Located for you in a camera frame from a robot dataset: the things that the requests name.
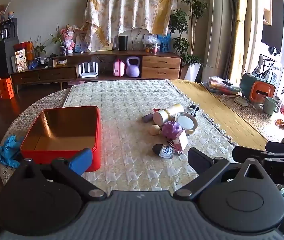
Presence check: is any round tin lid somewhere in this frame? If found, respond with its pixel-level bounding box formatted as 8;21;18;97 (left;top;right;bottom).
174;112;198;135

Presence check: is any purple monster toy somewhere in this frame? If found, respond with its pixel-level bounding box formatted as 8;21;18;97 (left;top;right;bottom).
161;121;182;140

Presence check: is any beige egg ball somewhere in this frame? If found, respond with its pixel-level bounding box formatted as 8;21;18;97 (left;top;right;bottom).
149;124;161;135

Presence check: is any cream yellow cylindrical canister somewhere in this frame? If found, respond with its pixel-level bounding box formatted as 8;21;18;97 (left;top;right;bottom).
153;103;184;126

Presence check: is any purple block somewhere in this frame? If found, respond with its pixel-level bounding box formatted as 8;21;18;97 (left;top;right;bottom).
141;113;153;123

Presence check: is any red metal tin box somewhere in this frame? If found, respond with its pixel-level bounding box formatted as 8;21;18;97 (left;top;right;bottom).
21;106;102;172

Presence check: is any green mug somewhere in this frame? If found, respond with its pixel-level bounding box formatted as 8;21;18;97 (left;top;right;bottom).
263;97;280;115

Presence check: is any orange tissue box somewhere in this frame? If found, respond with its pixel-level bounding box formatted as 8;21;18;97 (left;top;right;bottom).
249;81;275;102

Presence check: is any blue rubber glove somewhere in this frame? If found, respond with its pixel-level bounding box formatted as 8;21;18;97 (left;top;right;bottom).
0;135;24;168

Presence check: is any quilted cream mat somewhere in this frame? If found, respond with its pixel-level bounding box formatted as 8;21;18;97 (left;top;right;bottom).
62;79;238;196

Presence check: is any stack of books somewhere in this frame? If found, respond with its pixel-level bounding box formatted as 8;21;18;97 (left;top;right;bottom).
201;76;242;95

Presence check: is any white wifi router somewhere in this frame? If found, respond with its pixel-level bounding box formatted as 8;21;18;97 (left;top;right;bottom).
78;62;99;79

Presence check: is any wooden tv cabinet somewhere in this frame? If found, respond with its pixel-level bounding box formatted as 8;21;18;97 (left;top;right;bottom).
11;50;183;89

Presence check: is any orange gift bag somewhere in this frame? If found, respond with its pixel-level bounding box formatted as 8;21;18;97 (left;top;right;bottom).
0;77;15;100

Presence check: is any pink toy case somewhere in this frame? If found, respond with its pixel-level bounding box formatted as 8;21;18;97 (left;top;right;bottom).
113;58;125;77

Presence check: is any purple kettlebell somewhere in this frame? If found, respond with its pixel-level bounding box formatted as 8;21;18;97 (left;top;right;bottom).
126;56;140;78

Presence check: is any cereal box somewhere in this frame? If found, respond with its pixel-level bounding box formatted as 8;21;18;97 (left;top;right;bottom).
15;49;28;72

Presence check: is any pink plush doll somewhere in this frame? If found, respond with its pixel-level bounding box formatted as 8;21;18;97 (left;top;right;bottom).
60;25;78;54

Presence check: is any black speaker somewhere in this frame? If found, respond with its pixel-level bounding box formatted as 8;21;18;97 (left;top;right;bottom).
118;35;128;51

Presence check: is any potted green tree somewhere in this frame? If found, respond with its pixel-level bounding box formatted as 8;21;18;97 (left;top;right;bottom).
168;0;208;82

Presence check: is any floral draped cloth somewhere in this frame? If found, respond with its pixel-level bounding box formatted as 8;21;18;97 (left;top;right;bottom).
85;0;178;52

